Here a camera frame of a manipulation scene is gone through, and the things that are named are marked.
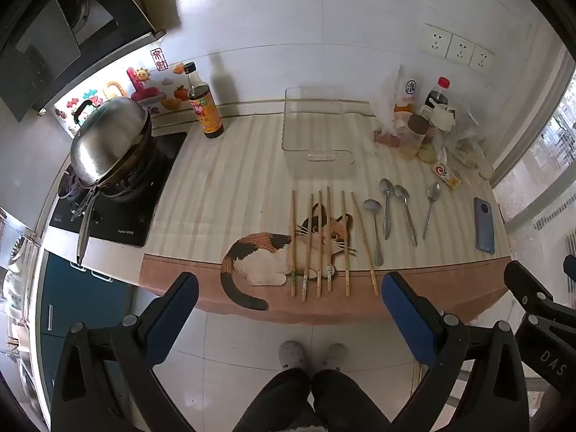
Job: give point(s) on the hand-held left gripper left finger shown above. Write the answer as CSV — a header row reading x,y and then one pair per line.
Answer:
x,y
173,319

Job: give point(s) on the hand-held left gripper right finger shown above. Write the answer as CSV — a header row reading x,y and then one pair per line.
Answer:
x,y
407,319

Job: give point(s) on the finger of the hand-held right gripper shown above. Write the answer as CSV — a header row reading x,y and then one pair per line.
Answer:
x,y
526,288
570,266

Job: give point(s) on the round-bowl steel spoon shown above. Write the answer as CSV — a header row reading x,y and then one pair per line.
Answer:
x,y
372,207

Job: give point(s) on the oval steel spoon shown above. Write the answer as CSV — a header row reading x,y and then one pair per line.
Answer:
x,y
401,192
434,192
386,186

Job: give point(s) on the clear plastic tray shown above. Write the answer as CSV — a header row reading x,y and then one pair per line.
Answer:
x,y
315,121

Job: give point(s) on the blue smartphone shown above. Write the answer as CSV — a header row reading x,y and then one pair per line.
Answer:
x,y
484,227

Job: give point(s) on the grey slipper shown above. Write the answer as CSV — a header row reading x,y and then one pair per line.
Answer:
x,y
293,354
335,355

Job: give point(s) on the blue cabinet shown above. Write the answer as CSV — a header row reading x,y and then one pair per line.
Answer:
x,y
76,306

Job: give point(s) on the person's right leg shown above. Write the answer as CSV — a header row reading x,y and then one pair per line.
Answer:
x,y
346,400

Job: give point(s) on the person's leg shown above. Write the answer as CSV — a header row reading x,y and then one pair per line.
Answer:
x,y
274,400
346,400

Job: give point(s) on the window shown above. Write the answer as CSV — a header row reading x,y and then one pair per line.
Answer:
x,y
540,162

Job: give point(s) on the black gas stove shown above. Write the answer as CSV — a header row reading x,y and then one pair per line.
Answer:
x,y
130,216

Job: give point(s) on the person's left leg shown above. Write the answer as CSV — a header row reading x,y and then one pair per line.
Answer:
x,y
274,400

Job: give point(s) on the small white orange box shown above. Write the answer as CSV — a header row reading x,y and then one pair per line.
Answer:
x,y
445,174

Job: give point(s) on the striped cat print mat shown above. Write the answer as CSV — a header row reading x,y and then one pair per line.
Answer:
x,y
225,180

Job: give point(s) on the clear crumpled plastic bag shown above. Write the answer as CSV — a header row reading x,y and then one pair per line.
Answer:
x,y
468,148

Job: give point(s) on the jar with brown lid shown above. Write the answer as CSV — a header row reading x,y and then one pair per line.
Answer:
x,y
416,135

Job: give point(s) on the white cup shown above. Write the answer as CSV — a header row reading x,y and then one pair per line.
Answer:
x,y
443,119

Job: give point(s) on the soy sauce bottle orange label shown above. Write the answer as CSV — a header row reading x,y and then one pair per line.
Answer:
x,y
204,112

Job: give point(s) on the dark sauce bottle red cap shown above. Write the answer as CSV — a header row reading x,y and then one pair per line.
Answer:
x,y
437,94

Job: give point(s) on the white plastic bag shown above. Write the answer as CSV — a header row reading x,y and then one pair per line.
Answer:
x,y
400,94

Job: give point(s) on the black range hood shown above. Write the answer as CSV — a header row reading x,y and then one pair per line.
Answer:
x,y
45,31

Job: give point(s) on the white wall socket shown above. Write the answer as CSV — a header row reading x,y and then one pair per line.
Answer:
x,y
461,48
436,40
481,58

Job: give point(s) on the colourful wall stickers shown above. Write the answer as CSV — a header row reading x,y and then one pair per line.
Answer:
x,y
139,81

